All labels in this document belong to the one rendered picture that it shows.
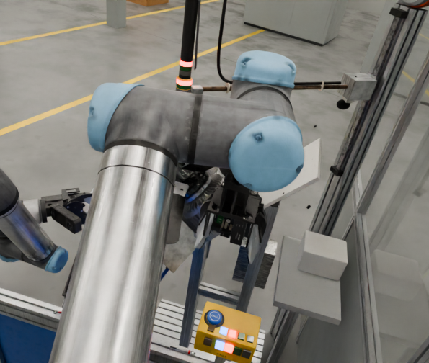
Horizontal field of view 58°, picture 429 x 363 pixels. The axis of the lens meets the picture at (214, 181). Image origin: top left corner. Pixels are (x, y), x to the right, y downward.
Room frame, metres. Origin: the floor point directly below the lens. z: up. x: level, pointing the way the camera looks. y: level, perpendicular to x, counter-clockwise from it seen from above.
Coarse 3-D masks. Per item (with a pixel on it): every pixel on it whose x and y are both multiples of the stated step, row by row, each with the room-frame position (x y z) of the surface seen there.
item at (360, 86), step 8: (368, 72) 1.35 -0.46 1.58; (344, 80) 1.31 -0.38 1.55; (352, 80) 1.27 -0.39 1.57; (360, 80) 1.27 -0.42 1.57; (368, 80) 1.29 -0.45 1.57; (376, 80) 1.31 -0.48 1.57; (352, 88) 1.26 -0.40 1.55; (360, 88) 1.27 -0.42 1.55; (368, 88) 1.29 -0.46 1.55; (344, 96) 1.28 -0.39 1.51; (352, 96) 1.26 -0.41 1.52; (360, 96) 1.27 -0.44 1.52; (368, 96) 1.29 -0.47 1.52
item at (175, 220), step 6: (174, 198) 0.98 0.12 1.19; (180, 198) 0.98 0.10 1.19; (174, 204) 0.95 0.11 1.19; (180, 204) 0.95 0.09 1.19; (174, 210) 0.92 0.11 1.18; (180, 210) 0.92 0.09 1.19; (174, 216) 0.89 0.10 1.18; (180, 216) 0.90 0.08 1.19; (174, 222) 0.87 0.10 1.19; (180, 222) 0.87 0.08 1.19; (168, 228) 0.84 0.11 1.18; (174, 228) 0.84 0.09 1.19; (180, 228) 0.84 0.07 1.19; (168, 234) 0.81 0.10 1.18; (174, 234) 0.81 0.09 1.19; (168, 240) 0.79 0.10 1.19; (174, 240) 0.79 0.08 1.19
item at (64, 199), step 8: (64, 192) 0.88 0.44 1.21; (72, 192) 0.89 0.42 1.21; (40, 200) 0.83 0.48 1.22; (48, 200) 0.86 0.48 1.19; (56, 200) 0.87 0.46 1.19; (64, 200) 0.85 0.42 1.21; (48, 208) 0.82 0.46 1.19; (72, 208) 0.84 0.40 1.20; (80, 208) 0.85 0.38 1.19; (48, 216) 0.82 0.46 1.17; (80, 216) 0.84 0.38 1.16
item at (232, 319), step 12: (204, 312) 0.65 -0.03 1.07; (228, 312) 0.67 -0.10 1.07; (240, 312) 0.67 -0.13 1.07; (204, 324) 0.62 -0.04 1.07; (228, 324) 0.63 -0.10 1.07; (240, 324) 0.63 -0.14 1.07; (252, 324) 0.64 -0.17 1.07; (204, 336) 0.59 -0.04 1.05; (216, 336) 0.59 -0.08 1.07; (228, 336) 0.59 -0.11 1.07; (204, 348) 0.59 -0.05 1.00; (252, 348) 0.57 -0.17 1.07; (240, 360) 0.58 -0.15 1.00
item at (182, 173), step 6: (180, 168) 1.08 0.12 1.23; (180, 174) 1.07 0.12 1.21; (186, 174) 1.08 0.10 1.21; (192, 174) 1.10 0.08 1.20; (198, 174) 1.12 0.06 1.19; (204, 174) 1.11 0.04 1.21; (180, 180) 1.07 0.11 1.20; (186, 180) 1.08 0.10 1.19; (192, 180) 1.09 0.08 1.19; (198, 180) 1.08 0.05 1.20; (204, 180) 1.09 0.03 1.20; (192, 186) 1.07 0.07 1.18; (198, 186) 1.07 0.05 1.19; (192, 192) 1.05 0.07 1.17
